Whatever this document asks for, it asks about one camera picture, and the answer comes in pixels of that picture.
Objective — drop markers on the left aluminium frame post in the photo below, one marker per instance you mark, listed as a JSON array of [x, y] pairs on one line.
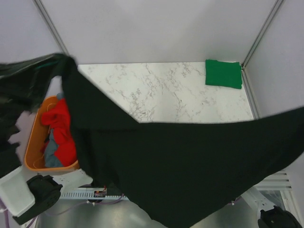
[[48, 21]]

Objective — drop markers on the right aluminium frame post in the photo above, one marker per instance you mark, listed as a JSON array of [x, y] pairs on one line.
[[267, 23]]

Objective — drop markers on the grey t shirt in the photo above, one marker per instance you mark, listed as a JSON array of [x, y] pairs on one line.
[[52, 152]]

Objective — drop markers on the white slotted cable duct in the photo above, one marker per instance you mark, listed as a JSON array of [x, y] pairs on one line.
[[91, 194]]

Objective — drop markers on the black t shirt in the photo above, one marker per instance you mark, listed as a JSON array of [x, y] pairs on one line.
[[178, 173]]

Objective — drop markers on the red t shirt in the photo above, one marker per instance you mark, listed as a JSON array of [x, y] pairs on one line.
[[68, 155]]

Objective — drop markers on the orange plastic basket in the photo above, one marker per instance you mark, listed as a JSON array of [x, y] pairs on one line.
[[34, 159]]

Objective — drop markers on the aluminium frame post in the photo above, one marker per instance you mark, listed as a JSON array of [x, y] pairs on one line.
[[48, 21], [267, 23]]

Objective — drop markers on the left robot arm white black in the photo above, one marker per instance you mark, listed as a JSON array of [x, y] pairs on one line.
[[27, 199]]

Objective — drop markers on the folded green t shirt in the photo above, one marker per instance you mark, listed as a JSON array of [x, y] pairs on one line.
[[225, 74]]

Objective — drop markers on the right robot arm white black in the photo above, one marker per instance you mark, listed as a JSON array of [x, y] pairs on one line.
[[268, 214]]

